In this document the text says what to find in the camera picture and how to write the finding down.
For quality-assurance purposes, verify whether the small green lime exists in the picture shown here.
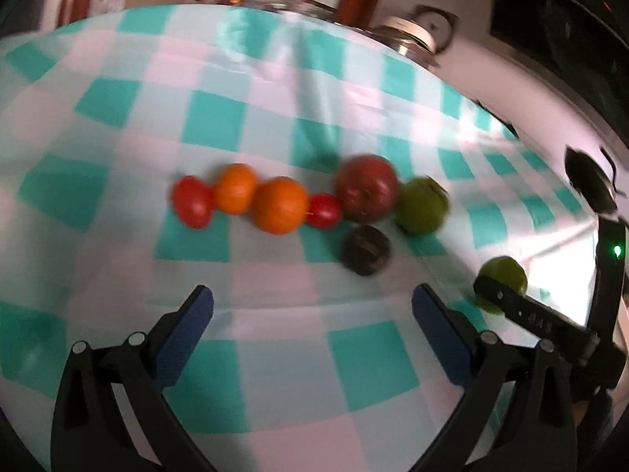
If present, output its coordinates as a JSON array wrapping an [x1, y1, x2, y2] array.
[[474, 256, 529, 315]]

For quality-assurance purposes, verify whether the green apple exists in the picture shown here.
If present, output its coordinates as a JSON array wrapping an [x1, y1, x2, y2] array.
[[395, 175, 450, 235]]

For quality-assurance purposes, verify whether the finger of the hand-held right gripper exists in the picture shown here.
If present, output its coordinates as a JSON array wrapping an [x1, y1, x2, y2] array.
[[473, 274, 599, 365]]

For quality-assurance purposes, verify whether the black appliance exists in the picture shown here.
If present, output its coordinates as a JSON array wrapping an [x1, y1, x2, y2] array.
[[491, 0, 629, 124]]

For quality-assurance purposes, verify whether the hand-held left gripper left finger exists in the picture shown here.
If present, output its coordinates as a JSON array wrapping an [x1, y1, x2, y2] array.
[[50, 285, 215, 472]]

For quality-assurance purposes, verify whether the small round red tomato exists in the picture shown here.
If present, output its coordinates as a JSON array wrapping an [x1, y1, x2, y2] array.
[[305, 193, 343, 230]]

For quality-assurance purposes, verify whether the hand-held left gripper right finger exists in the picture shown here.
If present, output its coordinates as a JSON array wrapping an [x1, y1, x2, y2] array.
[[412, 284, 578, 472]]

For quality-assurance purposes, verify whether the black object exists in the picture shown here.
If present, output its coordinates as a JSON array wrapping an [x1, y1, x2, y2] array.
[[564, 145, 620, 214]]

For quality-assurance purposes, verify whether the red apple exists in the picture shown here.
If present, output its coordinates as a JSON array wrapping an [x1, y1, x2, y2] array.
[[335, 154, 399, 223]]

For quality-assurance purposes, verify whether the oval red tomato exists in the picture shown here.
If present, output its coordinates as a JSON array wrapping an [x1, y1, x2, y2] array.
[[171, 175, 215, 230]]

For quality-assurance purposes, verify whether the large orange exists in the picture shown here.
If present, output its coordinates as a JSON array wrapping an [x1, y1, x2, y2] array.
[[250, 176, 309, 235]]

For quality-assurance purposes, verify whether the teal checked tablecloth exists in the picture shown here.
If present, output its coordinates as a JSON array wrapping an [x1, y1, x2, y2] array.
[[0, 4, 590, 472]]

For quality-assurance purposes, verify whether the small orange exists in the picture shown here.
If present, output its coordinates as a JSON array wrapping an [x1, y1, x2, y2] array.
[[215, 163, 259, 216]]

